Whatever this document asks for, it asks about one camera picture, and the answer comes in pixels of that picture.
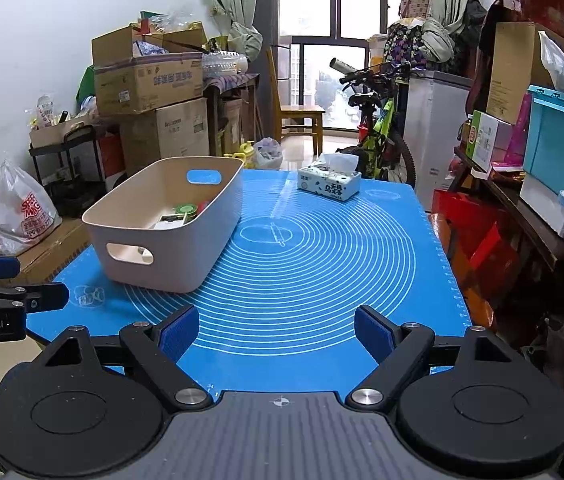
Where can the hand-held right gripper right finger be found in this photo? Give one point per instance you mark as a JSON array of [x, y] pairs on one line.
[[374, 331]]

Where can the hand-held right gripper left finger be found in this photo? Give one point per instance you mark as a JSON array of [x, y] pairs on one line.
[[179, 331]]

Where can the beige plastic basket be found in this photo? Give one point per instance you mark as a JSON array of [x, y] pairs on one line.
[[162, 260]]

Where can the white charger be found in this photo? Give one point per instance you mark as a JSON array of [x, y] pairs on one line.
[[172, 221]]

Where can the flat cardboard box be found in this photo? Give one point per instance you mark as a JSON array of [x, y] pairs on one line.
[[47, 255]]

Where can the white red printed plastic bag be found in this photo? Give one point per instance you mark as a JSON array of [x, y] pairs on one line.
[[22, 210]]

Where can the blue silicone mat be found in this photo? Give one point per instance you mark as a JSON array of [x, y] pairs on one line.
[[287, 285]]

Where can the black metal cart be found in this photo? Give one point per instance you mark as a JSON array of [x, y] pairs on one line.
[[72, 185]]

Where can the red gift box stack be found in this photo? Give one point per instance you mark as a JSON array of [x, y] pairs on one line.
[[477, 250]]

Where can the cardboard tray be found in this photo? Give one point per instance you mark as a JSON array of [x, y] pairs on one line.
[[57, 135]]

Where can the white tissue pack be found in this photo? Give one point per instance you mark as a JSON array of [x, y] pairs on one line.
[[329, 185]]

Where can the yellow jug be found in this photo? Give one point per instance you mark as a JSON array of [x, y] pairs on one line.
[[246, 155]]

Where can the dark wooden shelf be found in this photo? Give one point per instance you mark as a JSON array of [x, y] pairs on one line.
[[522, 210]]

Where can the large plain cardboard box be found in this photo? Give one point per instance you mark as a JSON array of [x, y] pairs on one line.
[[167, 135]]

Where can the grey plastic bag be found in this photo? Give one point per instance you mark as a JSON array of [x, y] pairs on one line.
[[268, 155]]

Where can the green bag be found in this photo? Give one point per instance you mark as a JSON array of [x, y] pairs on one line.
[[84, 87]]

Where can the black green bicycle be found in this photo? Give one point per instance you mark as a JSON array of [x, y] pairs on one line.
[[382, 130]]

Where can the white box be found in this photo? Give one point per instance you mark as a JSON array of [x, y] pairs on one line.
[[544, 205]]

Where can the green white carton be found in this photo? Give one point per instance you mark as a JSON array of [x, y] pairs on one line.
[[482, 142]]

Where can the wooden chair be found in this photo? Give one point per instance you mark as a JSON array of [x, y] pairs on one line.
[[302, 112]]

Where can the printed open cardboard box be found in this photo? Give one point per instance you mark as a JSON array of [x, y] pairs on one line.
[[147, 85]]

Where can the pink bag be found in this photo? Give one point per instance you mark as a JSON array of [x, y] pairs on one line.
[[519, 130]]

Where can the dark wooden table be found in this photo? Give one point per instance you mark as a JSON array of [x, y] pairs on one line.
[[232, 82]]

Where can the teal storage bin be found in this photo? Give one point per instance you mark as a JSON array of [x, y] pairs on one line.
[[557, 145]]

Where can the clear plastic bottle pack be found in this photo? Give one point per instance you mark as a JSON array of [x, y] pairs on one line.
[[222, 65]]

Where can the tall cardboard box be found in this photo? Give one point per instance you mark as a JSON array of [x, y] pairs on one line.
[[512, 75]]

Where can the pile of clothes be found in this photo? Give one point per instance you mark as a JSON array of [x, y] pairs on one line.
[[412, 35]]

